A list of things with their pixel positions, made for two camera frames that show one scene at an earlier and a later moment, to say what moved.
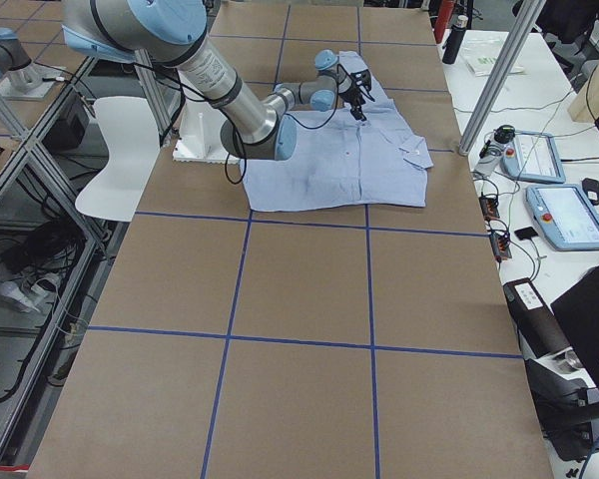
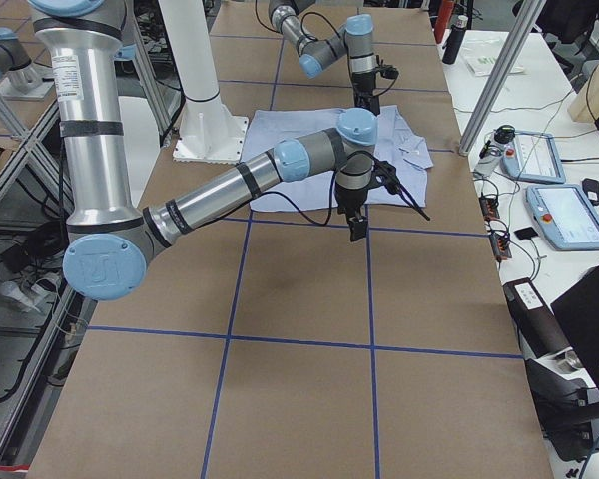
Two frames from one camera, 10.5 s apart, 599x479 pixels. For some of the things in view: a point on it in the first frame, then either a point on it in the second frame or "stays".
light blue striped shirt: x=337 y=161 stays
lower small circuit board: x=500 y=245 stays
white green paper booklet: x=482 y=60 stays
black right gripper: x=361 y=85 → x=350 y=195
